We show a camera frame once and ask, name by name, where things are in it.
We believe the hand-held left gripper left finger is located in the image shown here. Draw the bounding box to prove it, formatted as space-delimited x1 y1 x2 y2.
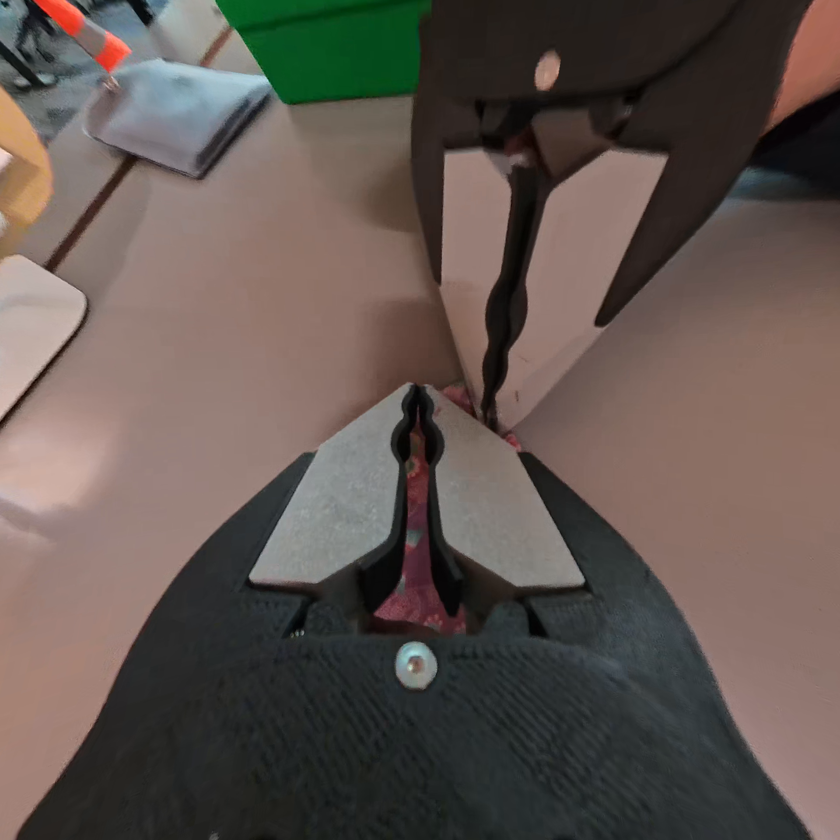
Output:
249 383 421 615

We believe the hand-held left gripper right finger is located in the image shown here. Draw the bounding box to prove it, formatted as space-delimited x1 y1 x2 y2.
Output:
424 385 586 616

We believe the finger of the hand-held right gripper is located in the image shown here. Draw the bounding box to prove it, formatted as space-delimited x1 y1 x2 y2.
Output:
437 150 529 424
489 125 668 431

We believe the person's right forearm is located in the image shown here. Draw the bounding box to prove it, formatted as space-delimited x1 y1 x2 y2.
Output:
768 0 840 130

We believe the green box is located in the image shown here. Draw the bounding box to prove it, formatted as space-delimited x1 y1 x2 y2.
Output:
215 0 435 106

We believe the grey notebook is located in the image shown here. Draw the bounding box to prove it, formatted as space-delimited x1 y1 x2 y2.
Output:
83 58 275 181

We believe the pale rounded board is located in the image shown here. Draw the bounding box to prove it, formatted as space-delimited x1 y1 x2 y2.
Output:
0 253 89 422

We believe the tan wooden chair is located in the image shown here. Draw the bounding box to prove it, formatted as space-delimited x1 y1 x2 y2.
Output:
0 85 55 258

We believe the black office chair base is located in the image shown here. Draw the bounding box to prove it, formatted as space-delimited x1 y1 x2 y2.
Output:
0 0 67 90

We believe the orange reflective strap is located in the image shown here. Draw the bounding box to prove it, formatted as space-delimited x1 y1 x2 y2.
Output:
31 0 133 72

